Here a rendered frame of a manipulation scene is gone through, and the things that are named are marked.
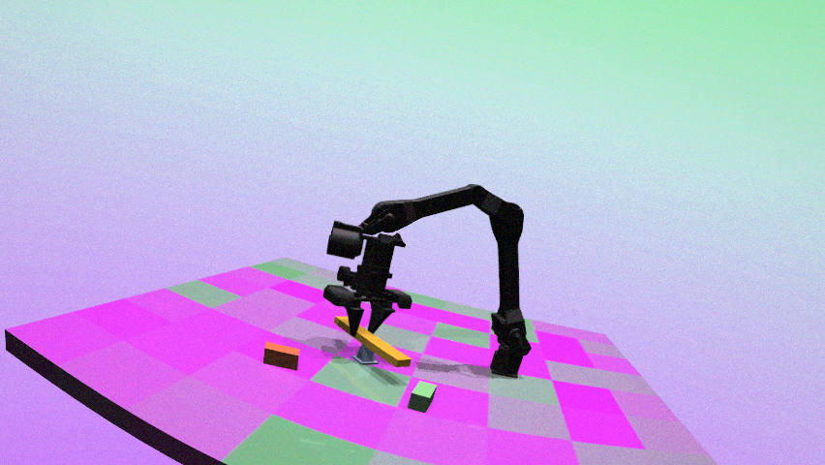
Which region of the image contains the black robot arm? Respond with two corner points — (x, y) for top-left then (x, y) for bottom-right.
(326, 184), (531, 379)

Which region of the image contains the small green cube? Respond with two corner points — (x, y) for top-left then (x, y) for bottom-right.
(408, 381), (437, 413)

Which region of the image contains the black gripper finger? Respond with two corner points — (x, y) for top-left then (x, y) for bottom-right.
(368, 301), (395, 334)
(345, 307), (364, 337)

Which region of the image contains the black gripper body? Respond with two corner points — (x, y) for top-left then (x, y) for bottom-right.
(323, 262), (413, 309)

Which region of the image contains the yellow bar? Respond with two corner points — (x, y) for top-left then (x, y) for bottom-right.
(334, 316), (412, 367)

